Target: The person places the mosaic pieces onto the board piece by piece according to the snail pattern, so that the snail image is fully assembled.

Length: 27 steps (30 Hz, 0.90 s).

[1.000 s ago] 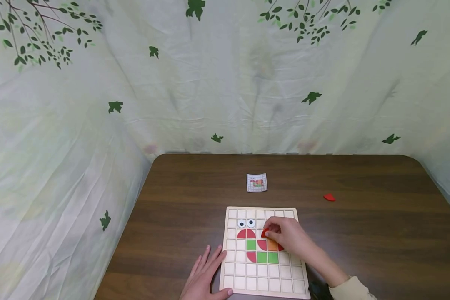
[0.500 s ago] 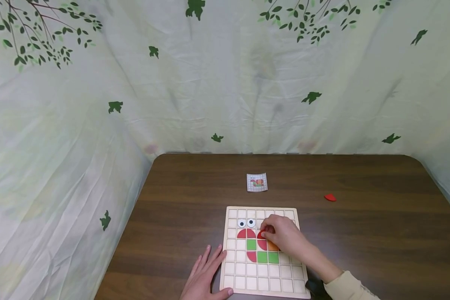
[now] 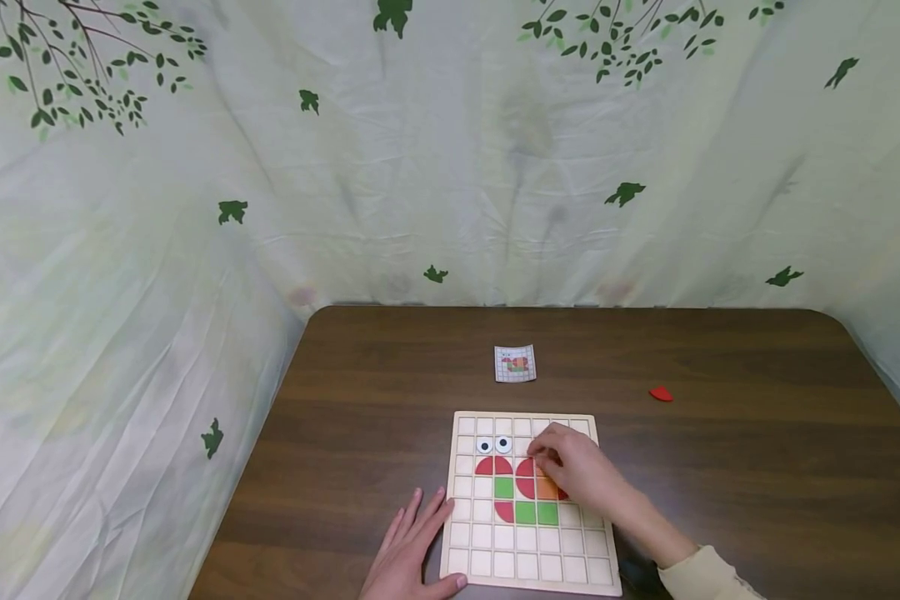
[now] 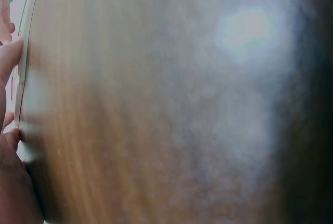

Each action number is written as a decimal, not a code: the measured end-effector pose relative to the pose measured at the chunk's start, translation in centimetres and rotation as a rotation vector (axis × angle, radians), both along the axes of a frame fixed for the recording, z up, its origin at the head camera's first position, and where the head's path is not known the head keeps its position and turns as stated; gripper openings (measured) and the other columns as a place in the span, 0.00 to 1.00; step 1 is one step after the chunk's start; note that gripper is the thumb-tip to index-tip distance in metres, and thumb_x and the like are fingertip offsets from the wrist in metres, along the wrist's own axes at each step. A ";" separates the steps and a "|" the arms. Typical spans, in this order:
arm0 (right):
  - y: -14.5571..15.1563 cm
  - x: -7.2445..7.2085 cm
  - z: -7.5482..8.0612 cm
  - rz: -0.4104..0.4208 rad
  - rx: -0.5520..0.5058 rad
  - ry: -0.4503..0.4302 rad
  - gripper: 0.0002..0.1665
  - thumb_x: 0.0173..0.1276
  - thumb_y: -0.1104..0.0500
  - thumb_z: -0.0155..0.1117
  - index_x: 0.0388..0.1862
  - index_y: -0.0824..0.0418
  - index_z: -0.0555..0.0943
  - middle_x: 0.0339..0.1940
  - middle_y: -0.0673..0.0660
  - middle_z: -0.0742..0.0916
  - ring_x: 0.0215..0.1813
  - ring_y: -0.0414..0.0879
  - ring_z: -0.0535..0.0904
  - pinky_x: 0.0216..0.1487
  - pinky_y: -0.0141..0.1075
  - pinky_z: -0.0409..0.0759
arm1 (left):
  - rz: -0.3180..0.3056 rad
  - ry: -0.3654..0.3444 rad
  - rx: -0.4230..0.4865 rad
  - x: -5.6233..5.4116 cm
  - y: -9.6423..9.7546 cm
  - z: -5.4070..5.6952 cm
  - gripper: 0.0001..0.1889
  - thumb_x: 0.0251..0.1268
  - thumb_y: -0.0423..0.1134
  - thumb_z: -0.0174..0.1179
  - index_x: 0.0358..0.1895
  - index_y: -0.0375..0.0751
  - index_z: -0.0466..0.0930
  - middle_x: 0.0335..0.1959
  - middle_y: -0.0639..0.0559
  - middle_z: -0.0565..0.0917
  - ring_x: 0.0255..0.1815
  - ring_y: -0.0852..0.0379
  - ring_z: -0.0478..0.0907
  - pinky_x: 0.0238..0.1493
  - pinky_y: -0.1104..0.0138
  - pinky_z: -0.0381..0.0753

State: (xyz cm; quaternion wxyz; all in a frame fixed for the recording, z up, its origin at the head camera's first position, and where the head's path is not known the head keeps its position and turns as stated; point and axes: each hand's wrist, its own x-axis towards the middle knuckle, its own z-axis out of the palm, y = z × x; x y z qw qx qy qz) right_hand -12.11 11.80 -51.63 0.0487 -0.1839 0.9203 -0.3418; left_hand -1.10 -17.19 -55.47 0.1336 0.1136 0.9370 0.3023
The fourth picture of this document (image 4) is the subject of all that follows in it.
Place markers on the person's left thumb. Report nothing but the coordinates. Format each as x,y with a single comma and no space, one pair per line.
13,53

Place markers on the person's right fingers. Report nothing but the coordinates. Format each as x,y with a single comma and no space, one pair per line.
5,18

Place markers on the white printed paper sheet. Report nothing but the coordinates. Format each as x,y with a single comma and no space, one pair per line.
24,60

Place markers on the person's left fingers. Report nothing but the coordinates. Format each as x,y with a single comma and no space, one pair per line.
11,137

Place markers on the person's left hand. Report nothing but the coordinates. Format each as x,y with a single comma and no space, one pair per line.
10,182

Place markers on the person's right hand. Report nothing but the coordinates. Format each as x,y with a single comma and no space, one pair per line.
4,8

